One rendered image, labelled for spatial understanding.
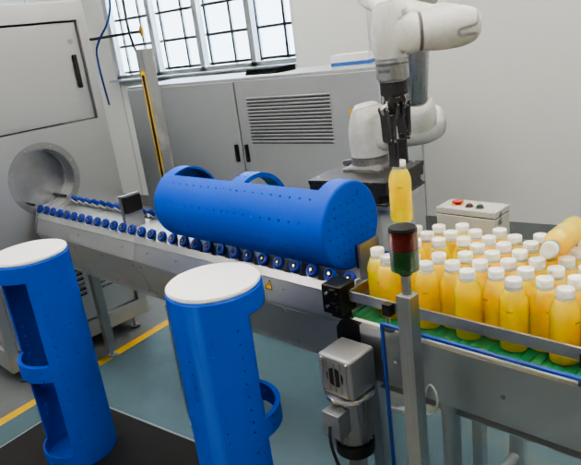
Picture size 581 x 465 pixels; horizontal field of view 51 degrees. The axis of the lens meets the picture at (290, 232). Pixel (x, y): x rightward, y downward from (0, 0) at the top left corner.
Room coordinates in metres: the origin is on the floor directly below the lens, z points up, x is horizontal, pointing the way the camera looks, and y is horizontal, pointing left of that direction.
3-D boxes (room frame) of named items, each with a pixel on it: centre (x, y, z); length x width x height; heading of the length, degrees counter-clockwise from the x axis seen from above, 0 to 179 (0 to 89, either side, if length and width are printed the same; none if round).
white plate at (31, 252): (2.18, 0.98, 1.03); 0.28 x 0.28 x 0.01
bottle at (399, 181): (1.70, -0.33, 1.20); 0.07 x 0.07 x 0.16
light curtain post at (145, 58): (3.06, 0.58, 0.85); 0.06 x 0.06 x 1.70; 45
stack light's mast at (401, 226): (1.24, -0.24, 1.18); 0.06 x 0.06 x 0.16
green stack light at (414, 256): (1.24, -0.24, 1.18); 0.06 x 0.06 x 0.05
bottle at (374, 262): (1.61, -0.24, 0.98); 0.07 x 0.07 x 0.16
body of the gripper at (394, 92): (1.70, -0.33, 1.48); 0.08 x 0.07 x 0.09; 135
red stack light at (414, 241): (1.24, -0.24, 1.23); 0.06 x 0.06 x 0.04
